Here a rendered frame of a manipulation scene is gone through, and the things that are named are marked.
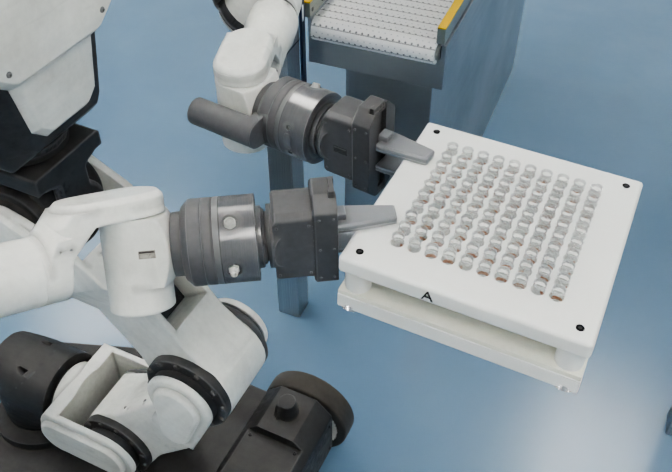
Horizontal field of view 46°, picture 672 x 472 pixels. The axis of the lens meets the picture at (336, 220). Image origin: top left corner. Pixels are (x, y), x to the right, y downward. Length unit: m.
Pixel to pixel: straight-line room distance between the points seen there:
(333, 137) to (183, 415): 0.52
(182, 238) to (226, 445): 0.94
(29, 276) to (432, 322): 0.37
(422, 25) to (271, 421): 0.83
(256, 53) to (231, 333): 0.45
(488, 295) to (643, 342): 1.43
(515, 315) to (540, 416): 1.22
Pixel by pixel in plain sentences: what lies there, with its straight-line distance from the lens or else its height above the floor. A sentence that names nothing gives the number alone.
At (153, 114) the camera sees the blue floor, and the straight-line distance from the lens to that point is 2.81.
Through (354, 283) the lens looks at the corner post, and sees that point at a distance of 0.78.
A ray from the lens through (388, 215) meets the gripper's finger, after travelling 0.79.
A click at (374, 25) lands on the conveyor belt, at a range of 1.57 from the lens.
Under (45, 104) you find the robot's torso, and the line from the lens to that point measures 1.02.
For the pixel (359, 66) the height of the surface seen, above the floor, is 0.72.
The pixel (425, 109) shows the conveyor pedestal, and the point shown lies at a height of 0.58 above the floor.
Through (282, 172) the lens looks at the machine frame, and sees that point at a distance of 1.74.
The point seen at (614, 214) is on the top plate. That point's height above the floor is 1.03.
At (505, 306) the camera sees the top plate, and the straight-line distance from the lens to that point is 0.73.
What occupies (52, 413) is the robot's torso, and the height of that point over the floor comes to 0.34.
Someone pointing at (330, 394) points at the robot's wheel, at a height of 0.18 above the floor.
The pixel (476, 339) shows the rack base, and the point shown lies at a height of 0.99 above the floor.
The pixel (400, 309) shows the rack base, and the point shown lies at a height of 0.99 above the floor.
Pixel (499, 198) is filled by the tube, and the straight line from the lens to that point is 0.83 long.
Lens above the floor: 1.57
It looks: 43 degrees down
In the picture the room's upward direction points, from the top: straight up
